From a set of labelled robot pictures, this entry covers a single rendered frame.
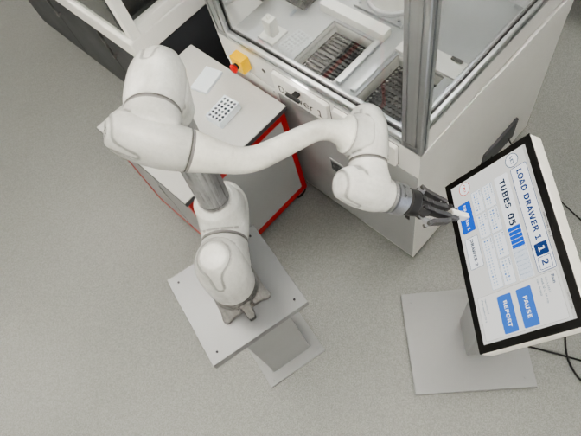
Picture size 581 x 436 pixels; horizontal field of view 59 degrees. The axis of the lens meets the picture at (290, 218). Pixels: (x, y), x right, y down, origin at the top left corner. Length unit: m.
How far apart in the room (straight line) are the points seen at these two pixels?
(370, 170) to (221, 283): 0.58
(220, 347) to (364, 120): 0.87
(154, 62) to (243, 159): 0.29
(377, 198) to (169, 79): 0.57
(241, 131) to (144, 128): 1.05
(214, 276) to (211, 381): 1.10
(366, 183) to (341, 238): 1.38
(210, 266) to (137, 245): 1.46
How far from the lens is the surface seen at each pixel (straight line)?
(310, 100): 1.97
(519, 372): 2.47
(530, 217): 1.44
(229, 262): 1.54
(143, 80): 1.21
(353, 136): 1.33
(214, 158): 1.16
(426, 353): 2.43
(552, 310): 1.37
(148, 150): 1.13
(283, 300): 1.73
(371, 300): 2.53
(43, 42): 4.37
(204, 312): 1.80
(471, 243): 1.55
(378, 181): 1.31
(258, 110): 2.18
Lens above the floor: 2.41
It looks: 61 degrees down
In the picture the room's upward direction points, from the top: 22 degrees counter-clockwise
